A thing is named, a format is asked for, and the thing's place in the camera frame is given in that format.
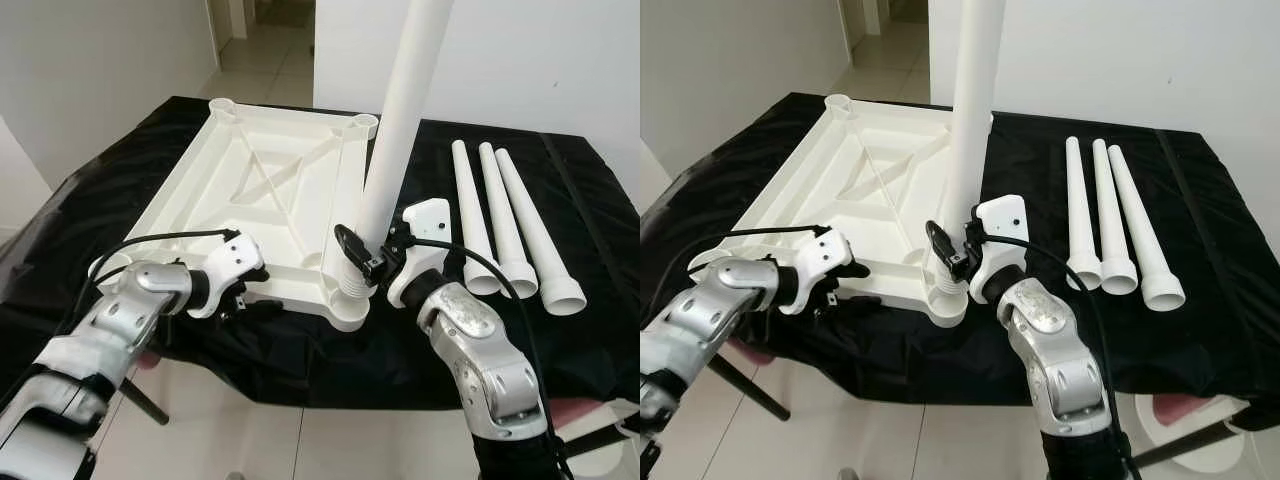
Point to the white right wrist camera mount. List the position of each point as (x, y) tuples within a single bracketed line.
[(1005, 220), (425, 225)]

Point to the black metal table leg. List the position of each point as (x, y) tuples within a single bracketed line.
[(605, 442), (755, 388), (1210, 443), (150, 405)]

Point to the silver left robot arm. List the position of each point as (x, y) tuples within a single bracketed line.
[(100, 330), (700, 320)]

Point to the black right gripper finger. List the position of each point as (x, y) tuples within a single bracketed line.
[(940, 243), (350, 245)]

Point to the white plastic tabletop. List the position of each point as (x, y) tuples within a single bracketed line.
[(880, 190), (260, 190)]

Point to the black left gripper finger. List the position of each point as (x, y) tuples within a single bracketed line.
[(266, 309), (858, 270), (263, 272), (857, 305)]

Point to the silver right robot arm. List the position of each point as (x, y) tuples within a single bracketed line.
[(1060, 360), (480, 360)]

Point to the pink plastic piece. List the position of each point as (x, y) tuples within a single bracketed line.
[(1190, 408)]

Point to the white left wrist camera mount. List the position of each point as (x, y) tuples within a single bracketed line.
[(825, 258), (235, 262)]

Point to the black tablecloth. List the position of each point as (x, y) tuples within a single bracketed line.
[(900, 350), (300, 350)]

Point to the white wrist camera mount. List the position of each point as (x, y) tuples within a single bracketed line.
[(1005, 220), (825, 258), (235, 262), (425, 225)]

